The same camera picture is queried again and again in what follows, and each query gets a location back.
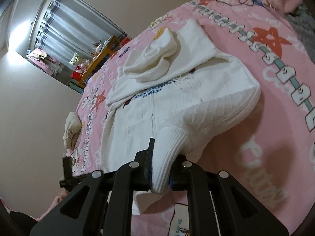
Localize pink patterned bed sheet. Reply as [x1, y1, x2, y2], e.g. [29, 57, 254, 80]
[65, 0, 314, 233]

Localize red gift bag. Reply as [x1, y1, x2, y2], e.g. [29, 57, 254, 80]
[71, 66, 85, 82]

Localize wooden low desk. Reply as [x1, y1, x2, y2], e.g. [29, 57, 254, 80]
[78, 36, 120, 89]

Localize white printed hoodie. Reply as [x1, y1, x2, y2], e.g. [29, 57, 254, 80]
[101, 18, 260, 215]

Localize pink hanging clothes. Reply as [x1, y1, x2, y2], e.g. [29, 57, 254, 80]
[27, 48, 63, 77]

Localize beige folded garment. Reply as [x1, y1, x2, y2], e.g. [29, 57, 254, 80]
[63, 112, 82, 150]

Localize grey striped curtain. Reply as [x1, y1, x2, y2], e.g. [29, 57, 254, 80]
[29, 0, 127, 70]

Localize red orange box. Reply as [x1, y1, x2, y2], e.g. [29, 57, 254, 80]
[120, 36, 131, 47]

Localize grey garment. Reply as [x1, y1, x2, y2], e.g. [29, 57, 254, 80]
[287, 4, 315, 63]

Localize white flower bouquet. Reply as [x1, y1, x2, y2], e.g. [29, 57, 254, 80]
[69, 52, 84, 66]

